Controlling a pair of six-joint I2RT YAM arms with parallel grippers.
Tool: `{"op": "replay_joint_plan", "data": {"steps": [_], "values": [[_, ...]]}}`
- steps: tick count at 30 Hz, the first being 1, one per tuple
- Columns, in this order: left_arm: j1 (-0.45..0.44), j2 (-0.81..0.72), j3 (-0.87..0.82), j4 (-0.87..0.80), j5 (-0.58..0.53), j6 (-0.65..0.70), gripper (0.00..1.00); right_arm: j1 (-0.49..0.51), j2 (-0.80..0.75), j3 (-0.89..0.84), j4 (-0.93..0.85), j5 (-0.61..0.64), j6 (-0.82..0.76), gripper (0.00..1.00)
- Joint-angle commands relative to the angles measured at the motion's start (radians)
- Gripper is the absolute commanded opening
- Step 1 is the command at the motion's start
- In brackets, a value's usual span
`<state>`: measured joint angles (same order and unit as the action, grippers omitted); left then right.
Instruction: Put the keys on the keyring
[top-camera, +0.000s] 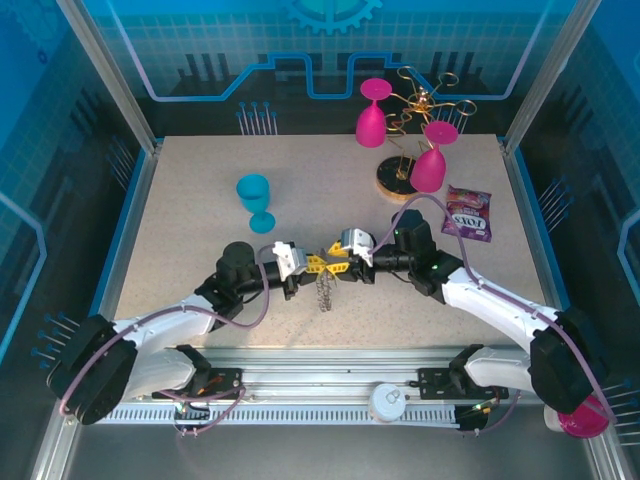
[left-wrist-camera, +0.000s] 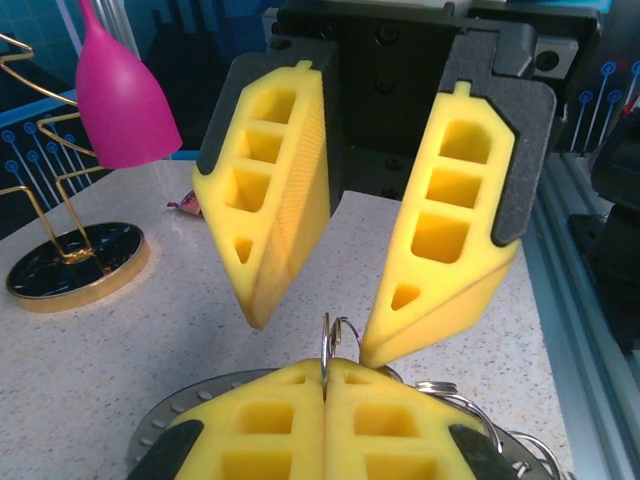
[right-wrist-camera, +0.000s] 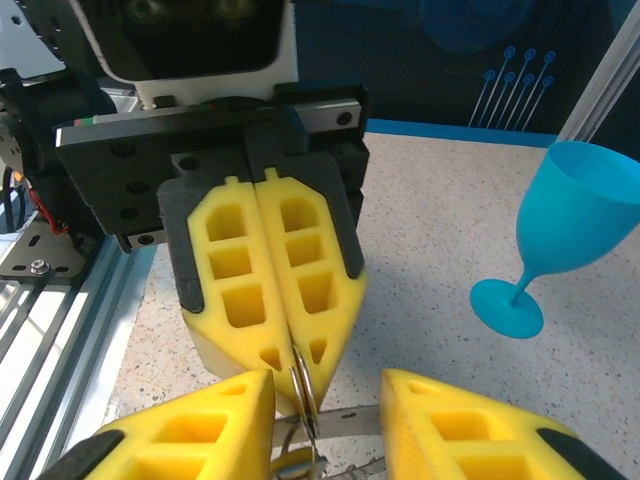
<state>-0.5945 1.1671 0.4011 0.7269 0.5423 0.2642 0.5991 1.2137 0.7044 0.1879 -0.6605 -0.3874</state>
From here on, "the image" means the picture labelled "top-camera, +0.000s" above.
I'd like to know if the pink plastic cup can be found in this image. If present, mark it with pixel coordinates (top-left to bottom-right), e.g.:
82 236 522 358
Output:
543 394 612 441

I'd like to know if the white slotted cable duct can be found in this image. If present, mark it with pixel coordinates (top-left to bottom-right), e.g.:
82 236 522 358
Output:
99 402 462 427

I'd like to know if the white drink can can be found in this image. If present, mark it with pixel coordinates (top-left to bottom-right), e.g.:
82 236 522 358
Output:
368 383 407 424

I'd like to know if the gold wire glass rack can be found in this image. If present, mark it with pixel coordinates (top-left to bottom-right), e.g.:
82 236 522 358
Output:
375 67 479 204

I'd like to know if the purple candy bag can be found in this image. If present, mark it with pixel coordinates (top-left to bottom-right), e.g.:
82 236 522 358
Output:
440 184 494 244

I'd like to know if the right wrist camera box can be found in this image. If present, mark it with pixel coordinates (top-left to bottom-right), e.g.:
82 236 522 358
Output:
339 227 376 267

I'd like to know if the aluminium frame post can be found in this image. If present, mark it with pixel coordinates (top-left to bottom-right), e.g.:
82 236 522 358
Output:
57 0 164 154
501 0 601 154

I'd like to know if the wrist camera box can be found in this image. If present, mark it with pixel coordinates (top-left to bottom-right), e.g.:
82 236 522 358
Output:
272 241 309 282
339 227 376 267

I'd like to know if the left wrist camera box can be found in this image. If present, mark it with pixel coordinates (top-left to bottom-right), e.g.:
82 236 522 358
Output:
272 241 309 282

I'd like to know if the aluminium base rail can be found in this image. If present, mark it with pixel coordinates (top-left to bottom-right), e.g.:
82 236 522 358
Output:
187 344 534 404

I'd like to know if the blue plastic wine glass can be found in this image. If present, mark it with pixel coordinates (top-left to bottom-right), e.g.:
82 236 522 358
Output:
235 173 277 235

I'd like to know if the pink plastic wine glass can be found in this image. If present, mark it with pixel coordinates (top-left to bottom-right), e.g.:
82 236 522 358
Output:
409 121 460 194
355 78 394 150

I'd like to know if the perforated metal keyring plate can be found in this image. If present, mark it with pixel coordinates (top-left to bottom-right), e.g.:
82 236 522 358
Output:
314 272 339 314

